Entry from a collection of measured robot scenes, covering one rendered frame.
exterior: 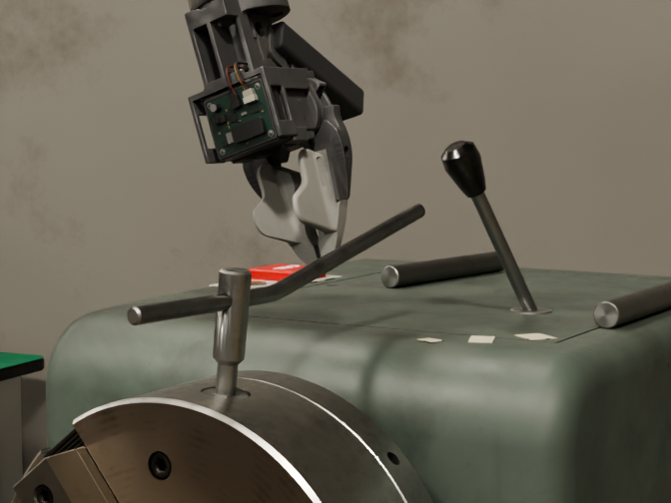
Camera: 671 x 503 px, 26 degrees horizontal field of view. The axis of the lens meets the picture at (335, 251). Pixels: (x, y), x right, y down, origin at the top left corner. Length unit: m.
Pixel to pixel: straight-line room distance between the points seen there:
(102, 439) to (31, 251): 3.78
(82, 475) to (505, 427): 0.29
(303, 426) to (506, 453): 0.15
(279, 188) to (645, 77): 2.85
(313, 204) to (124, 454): 0.23
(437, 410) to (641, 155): 2.91
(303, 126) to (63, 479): 0.31
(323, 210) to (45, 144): 3.67
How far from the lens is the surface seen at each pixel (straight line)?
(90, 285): 4.67
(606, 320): 1.18
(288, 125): 1.05
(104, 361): 1.22
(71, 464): 1.01
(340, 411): 1.02
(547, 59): 3.99
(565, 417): 1.02
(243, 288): 0.98
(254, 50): 1.08
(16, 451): 4.66
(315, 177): 1.09
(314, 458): 0.95
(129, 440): 1.00
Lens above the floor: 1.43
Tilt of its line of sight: 6 degrees down
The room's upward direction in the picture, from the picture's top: straight up
